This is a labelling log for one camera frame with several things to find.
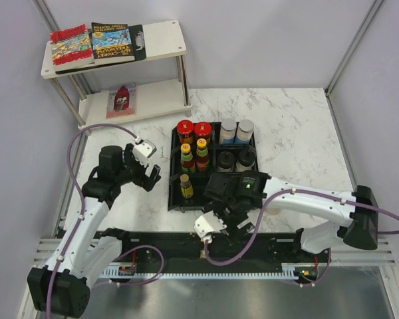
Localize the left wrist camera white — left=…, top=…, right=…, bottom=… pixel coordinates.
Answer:
left=132, top=140, right=156, bottom=167

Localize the black compartment organizer tray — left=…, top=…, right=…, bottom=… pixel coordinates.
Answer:
left=168, top=122, right=257, bottom=213

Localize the red cover book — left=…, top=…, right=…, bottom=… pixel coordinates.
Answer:
left=50, top=24, right=94, bottom=72

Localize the green label sauce bottle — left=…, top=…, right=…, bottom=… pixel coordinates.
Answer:
left=180, top=143, right=196, bottom=173

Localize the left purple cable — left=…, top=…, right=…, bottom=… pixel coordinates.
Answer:
left=45, top=123, right=144, bottom=319

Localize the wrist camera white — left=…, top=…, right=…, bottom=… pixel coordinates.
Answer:
left=193, top=212, right=227, bottom=243
left=132, top=140, right=156, bottom=167

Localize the red lid sauce jar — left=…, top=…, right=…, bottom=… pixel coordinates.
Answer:
left=176, top=120, right=195, bottom=145

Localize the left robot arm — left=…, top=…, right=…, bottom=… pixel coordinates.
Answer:
left=27, top=140, right=160, bottom=318

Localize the black lid clear jar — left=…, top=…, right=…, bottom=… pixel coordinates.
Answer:
left=235, top=149, right=256, bottom=172

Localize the small yellow label bottle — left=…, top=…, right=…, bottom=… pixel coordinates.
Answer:
left=180, top=174, right=194, bottom=199

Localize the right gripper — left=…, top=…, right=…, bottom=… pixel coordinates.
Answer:
left=201, top=197, right=255, bottom=245

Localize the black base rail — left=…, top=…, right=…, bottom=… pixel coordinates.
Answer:
left=95, top=229, right=329, bottom=273

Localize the pink book on lower shelf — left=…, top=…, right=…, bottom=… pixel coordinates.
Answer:
left=106, top=83, right=137, bottom=118

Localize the black cover treehouse book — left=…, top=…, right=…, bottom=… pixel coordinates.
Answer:
left=91, top=22, right=135, bottom=65

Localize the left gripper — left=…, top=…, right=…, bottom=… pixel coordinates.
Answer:
left=115, top=144, right=160, bottom=191

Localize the white two-tier shelf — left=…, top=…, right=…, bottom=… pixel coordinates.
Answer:
left=41, top=20, right=192, bottom=128

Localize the blue label clear jar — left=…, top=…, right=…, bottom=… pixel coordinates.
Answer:
left=234, top=119, right=254, bottom=144

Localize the clear jar grey lid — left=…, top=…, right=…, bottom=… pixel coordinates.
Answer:
left=219, top=118, right=237, bottom=145

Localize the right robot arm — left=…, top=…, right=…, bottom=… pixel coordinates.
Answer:
left=195, top=171, right=378, bottom=262

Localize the yellow cap sauce bottle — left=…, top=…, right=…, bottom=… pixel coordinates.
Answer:
left=196, top=138, right=209, bottom=171

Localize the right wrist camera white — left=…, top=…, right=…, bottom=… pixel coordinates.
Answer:
left=193, top=212, right=227, bottom=243

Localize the white cable duct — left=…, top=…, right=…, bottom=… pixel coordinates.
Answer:
left=99, top=265, right=317, bottom=281

